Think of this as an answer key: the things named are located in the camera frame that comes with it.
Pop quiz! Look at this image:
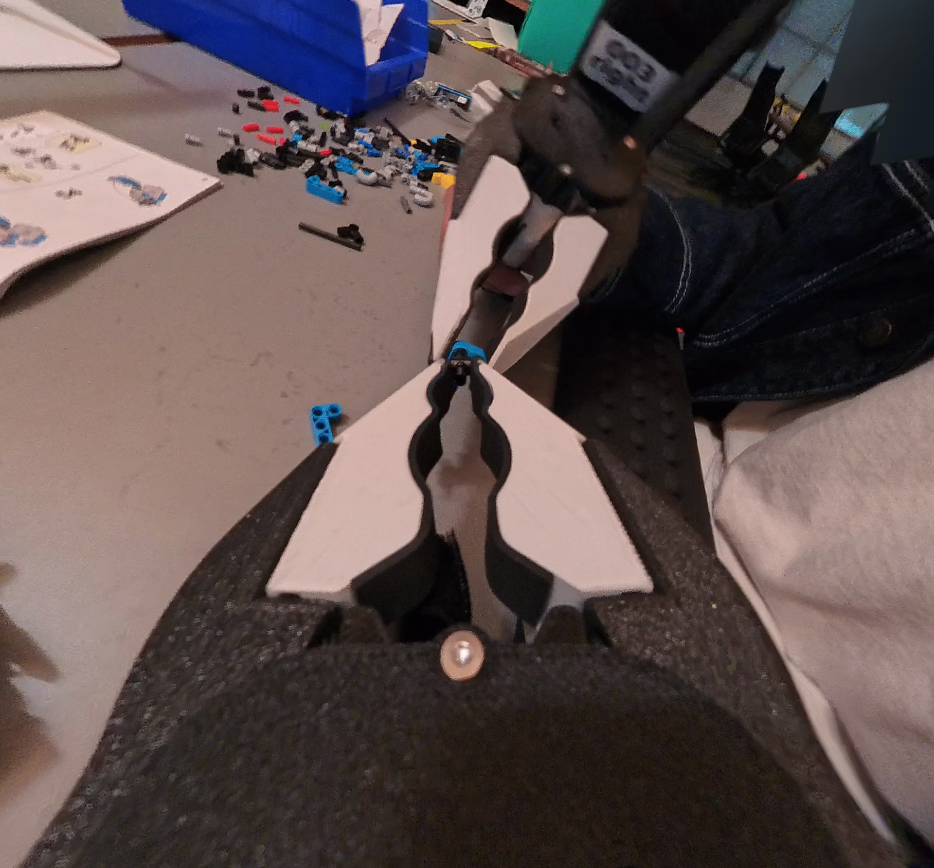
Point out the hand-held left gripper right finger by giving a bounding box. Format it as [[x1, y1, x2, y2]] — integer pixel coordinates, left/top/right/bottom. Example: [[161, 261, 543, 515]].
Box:
[[467, 359, 654, 641]]

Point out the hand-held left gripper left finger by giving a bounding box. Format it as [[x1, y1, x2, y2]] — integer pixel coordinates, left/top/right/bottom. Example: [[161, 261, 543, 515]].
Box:
[[266, 359, 448, 624]]

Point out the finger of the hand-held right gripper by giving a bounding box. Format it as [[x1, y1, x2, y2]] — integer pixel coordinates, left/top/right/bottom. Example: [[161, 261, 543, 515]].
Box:
[[485, 213, 610, 374], [429, 155, 530, 364]]

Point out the person's right forearm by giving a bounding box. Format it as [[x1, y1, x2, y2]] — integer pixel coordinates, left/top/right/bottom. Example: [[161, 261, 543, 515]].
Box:
[[584, 157, 934, 420]]

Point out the grey desk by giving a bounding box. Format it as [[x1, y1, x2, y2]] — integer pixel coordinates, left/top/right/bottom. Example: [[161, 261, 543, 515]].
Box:
[[0, 0, 526, 854]]

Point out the teal board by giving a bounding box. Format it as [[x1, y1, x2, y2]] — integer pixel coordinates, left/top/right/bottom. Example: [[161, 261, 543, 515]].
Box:
[[518, 0, 630, 75]]

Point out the black perforated panel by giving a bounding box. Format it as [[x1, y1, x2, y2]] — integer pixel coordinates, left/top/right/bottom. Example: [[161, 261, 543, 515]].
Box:
[[555, 314, 712, 541]]

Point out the black brick axle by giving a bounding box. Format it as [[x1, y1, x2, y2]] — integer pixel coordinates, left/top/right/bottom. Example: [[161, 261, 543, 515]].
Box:
[[298, 221, 366, 251]]

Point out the pile of small brick pieces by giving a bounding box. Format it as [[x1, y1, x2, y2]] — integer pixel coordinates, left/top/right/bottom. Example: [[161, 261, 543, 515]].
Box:
[[215, 84, 464, 213]]

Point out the white shirt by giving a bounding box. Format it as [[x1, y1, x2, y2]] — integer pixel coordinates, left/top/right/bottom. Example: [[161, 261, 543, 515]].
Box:
[[693, 372, 934, 840]]

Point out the blue storage bin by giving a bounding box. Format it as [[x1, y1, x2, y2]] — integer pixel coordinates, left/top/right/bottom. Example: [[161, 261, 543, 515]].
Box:
[[98, 0, 430, 118]]

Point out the open instruction booklet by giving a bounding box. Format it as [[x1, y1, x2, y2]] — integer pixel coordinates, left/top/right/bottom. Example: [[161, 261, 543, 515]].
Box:
[[0, 109, 222, 300]]

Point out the white stand base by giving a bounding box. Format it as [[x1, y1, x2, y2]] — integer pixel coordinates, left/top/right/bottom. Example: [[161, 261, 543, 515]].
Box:
[[0, 0, 121, 71]]

